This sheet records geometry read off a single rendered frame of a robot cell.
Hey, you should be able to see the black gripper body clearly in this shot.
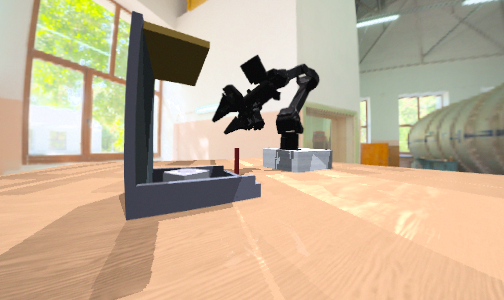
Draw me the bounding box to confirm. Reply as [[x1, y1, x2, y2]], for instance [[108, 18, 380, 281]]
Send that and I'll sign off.
[[223, 84, 264, 131]]

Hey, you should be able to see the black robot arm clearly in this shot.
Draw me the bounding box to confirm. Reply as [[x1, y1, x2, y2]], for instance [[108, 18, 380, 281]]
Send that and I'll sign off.
[[240, 55, 319, 150]]

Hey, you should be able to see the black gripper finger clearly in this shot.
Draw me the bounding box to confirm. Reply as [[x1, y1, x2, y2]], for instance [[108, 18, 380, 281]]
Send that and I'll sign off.
[[223, 116, 247, 135], [211, 93, 238, 122]]

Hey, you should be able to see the dark red peg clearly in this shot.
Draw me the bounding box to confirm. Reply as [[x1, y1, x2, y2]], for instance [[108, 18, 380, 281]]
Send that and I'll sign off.
[[234, 148, 239, 175]]

